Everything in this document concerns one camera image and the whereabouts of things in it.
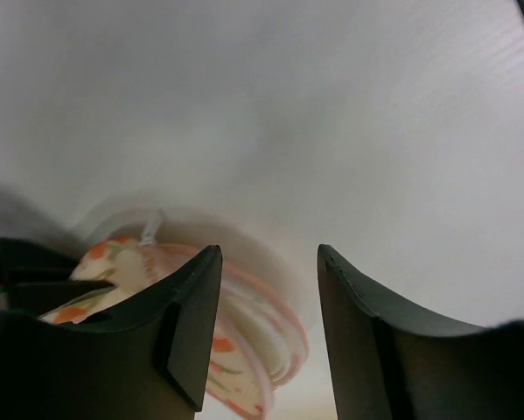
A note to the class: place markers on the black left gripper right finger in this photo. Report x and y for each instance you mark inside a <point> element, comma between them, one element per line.
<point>391,358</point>

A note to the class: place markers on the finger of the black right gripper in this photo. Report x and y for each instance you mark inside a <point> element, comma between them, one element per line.
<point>36,279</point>

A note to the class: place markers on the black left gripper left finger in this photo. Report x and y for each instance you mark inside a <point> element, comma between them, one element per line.
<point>145,358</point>

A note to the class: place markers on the floral mesh laundry bag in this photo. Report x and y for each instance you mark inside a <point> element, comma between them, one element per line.
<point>259,344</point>

